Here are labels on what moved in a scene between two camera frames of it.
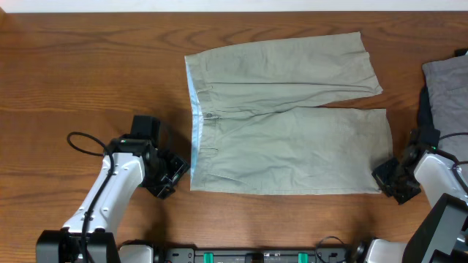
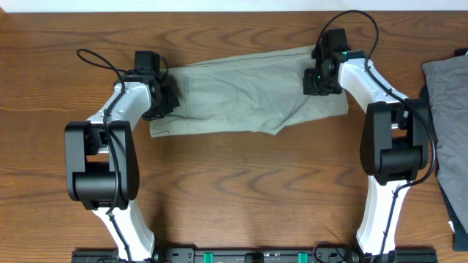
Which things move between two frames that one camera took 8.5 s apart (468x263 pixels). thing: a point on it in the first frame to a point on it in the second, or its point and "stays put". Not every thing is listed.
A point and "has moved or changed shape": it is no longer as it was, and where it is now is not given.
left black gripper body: x=167 y=172 to x=168 y=101
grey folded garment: x=447 y=85 stays put
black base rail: x=229 y=255 stays put
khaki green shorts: x=254 y=128 has moved or changed shape
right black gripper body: x=396 y=180 to x=316 y=84
